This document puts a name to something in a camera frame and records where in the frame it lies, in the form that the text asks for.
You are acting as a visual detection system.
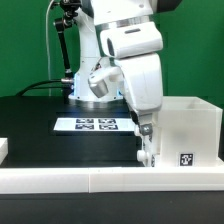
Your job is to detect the grey thin cable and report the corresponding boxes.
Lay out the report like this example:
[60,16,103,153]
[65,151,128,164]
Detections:
[45,0,56,97]

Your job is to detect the white drawer cabinet frame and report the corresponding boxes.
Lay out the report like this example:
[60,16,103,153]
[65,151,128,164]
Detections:
[139,95,224,168]

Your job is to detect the white front drawer box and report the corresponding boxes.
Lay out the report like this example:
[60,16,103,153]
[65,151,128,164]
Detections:
[137,150,155,167]

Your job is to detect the white front fence rail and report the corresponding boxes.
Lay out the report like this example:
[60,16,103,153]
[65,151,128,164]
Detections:
[0,166,224,194]

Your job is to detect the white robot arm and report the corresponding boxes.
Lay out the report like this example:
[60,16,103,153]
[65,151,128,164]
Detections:
[70,0,182,136]

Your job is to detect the black cable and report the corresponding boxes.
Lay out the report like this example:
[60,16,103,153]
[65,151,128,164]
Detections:
[15,78,75,97]

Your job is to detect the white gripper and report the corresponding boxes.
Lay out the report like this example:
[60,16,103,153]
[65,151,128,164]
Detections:
[115,53,163,136]

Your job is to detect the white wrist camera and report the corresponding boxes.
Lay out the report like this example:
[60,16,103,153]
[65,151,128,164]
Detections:
[100,22,163,59]

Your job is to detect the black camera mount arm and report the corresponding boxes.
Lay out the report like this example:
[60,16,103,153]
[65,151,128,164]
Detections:
[53,0,88,84]

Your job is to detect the white drawer box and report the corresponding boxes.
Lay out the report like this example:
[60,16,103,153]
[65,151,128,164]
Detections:
[134,114,158,144]
[137,150,155,167]

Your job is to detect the marker tag sheet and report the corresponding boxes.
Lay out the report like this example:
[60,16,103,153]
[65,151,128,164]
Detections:
[54,118,134,132]

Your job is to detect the white left fence block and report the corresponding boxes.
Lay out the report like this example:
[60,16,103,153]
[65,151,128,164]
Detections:
[0,138,8,165]

